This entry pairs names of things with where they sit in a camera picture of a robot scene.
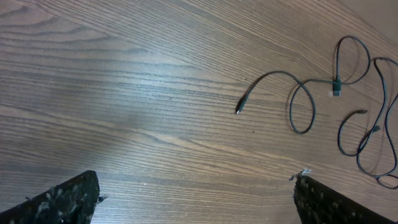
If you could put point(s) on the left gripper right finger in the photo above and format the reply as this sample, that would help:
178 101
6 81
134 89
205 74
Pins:
318 204

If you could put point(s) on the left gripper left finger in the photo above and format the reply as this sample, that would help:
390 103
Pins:
72 202

